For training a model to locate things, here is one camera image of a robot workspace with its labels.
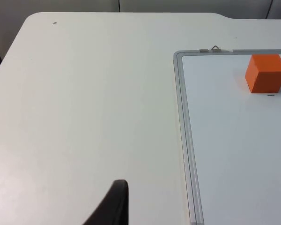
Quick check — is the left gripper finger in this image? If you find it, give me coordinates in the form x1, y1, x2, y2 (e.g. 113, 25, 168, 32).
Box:
81, 180, 130, 225

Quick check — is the orange cube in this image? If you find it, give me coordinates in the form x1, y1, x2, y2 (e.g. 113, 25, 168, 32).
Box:
245, 54, 281, 94

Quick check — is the grey-framed whiteboard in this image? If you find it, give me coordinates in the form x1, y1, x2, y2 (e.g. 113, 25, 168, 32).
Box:
173, 45, 281, 225

